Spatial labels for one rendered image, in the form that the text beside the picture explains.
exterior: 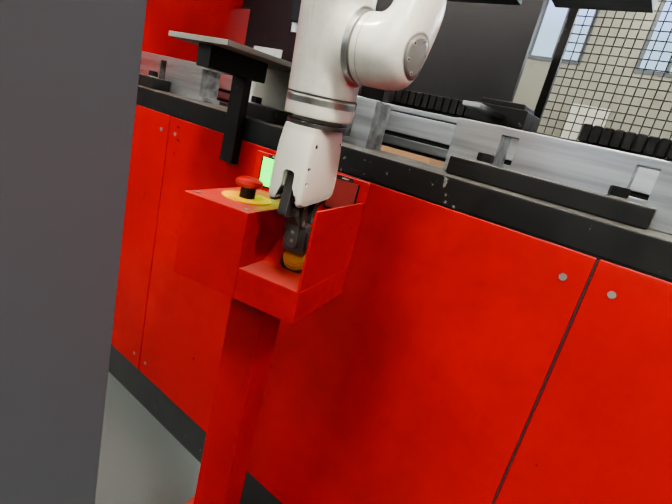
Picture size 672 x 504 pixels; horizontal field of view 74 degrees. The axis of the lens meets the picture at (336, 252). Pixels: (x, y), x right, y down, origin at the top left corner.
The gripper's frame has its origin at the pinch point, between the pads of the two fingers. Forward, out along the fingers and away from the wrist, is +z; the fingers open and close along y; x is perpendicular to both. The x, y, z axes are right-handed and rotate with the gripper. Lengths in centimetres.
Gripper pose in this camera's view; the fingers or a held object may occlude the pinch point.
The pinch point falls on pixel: (296, 236)
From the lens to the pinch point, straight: 60.9
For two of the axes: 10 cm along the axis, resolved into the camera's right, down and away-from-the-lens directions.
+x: 8.8, 3.2, -3.4
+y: -4.2, 2.5, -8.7
